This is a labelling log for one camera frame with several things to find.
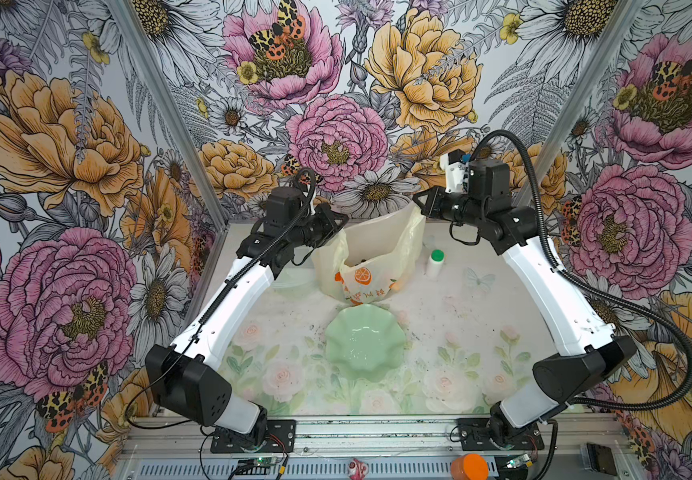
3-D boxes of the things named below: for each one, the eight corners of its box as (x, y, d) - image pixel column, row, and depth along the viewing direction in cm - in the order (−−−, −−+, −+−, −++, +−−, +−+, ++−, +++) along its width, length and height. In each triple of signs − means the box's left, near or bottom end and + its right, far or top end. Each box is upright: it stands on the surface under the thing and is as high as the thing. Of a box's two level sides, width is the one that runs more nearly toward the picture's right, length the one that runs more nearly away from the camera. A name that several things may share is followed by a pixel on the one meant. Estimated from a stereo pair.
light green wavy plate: (324, 384, 84) (322, 378, 80) (328, 312, 98) (327, 304, 94) (406, 384, 84) (408, 378, 80) (398, 312, 98) (400, 304, 94)
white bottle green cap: (427, 279, 107) (432, 262, 99) (425, 266, 110) (430, 249, 103) (440, 279, 107) (446, 262, 99) (437, 267, 110) (443, 249, 103)
